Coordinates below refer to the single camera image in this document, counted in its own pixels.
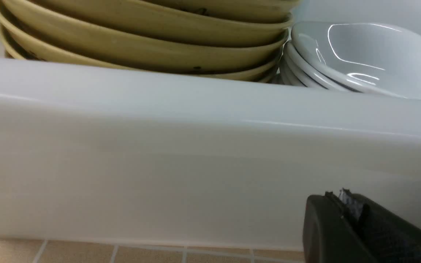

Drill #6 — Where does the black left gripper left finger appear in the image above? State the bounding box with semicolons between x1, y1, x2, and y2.
303;192;378;263

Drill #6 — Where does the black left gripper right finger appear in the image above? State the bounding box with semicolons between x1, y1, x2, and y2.
346;190;421;263

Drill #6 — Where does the stack of white dishes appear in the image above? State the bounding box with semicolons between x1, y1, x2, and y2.
283;22;421;100

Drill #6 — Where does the stack of yellow bowls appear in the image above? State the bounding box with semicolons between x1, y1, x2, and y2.
0;0;298;81

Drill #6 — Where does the large white plastic tub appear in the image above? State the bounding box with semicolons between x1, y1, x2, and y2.
0;43;421;250

